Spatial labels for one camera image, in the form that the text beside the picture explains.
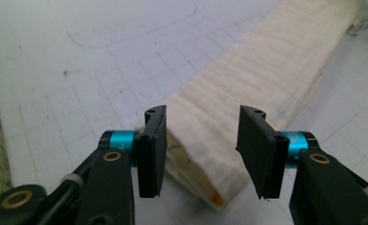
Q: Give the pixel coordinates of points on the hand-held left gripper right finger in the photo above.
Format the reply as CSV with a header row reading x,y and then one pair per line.
x,y
262,156

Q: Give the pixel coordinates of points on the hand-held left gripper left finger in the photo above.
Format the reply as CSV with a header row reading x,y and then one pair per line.
x,y
150,156

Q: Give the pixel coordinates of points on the cream egg-print cloth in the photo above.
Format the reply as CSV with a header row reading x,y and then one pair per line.
x,y
250,68

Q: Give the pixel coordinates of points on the white grid mat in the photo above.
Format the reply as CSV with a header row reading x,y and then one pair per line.
x,y
78,78

